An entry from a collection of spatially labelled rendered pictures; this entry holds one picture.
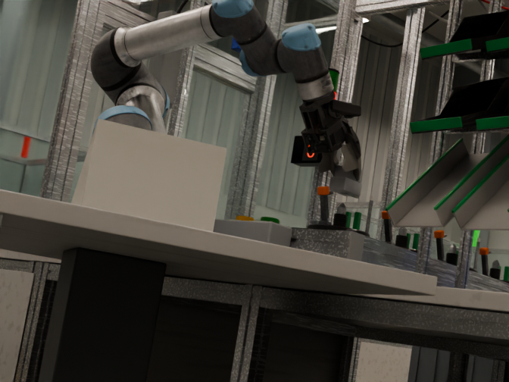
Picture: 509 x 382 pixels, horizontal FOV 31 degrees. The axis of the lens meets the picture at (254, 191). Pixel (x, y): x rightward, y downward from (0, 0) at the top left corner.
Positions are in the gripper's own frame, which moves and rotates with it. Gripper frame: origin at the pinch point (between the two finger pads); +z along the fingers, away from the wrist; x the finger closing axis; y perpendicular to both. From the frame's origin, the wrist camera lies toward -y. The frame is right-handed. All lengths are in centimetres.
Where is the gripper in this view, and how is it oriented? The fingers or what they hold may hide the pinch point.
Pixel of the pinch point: (348, 173)
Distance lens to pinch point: 207.1
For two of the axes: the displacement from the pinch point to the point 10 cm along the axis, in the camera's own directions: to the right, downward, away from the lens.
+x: 7.4, 0.1, -6.7
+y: -6.0, 4.7, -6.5
